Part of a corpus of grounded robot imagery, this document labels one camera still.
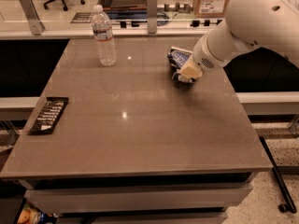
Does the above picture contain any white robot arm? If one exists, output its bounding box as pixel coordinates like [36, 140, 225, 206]
[174, 0, 299, 83]

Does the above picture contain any black floor bar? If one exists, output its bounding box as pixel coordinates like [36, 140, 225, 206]
[260, 137, 297, 214]

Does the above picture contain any left metal railing post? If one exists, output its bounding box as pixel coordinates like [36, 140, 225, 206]
[19, 0, 44, 35]

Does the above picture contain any middle metal railing post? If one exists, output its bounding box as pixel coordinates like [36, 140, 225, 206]
[147, 0, 157, 34]

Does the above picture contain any clear plastic water bottle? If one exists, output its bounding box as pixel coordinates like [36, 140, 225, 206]
[91, 5, 117, 66]

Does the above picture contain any metal railing post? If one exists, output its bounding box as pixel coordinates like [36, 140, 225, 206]
[147, 0, 157, 34]
[19, 0, 44, 35]

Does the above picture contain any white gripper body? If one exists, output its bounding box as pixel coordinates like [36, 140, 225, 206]
[192, 34, 229, 71]

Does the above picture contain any grey cabinet drawer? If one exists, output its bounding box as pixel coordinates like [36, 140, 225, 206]
[25, 183, 253, 214]

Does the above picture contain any blue Kettle chip bag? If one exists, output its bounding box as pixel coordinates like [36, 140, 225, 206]
[167, 47, 195, 84]

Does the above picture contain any snack bin under table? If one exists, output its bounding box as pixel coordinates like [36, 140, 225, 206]
[13, 199, 58, 224]

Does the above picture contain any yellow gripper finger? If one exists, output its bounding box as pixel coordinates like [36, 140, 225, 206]
[178, 57, 203, 79]

